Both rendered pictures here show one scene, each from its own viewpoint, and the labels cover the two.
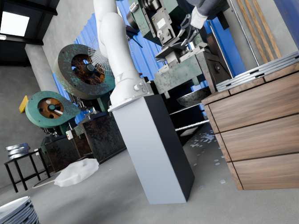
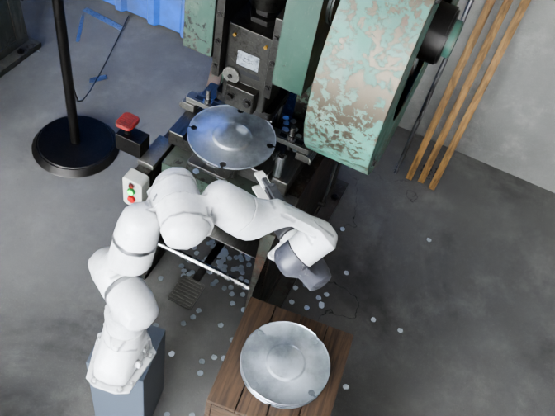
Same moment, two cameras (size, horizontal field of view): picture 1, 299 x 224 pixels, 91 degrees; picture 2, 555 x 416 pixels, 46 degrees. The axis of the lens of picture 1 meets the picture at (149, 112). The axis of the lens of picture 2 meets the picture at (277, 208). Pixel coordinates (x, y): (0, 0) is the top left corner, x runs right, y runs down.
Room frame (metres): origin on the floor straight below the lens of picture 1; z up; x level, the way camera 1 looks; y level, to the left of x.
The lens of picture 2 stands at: (-0.23, 0.07, 2.31)
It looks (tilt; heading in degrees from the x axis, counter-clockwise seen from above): 51 degrees down; 336
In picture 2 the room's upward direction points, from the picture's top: 13 degrees clockwise
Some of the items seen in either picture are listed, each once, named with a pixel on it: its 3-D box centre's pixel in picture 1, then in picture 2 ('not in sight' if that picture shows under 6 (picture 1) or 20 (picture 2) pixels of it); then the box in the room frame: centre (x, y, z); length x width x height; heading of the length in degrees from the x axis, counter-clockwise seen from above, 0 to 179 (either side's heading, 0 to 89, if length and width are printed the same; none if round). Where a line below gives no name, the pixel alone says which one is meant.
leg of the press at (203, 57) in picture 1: (225, 74); (318, 183); (1.27, -0.73, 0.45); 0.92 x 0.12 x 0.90; 142
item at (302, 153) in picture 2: (196, 46); (293, 139); (1.22, -0.57, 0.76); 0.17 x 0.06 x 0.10; 52
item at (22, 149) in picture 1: (25, 164); not in sight; (2.61, 2.40, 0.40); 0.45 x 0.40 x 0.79; 64
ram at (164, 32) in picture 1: (164, 27); (253, 60); (1.29, -0.41, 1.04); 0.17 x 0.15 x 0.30; 142
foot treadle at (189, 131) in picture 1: (200, 124); (215, 251); (1.22, -0.35, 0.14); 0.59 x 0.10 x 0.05; 142
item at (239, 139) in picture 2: (171, 53); (232, 135); (1.22, -0.36, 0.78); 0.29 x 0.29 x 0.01
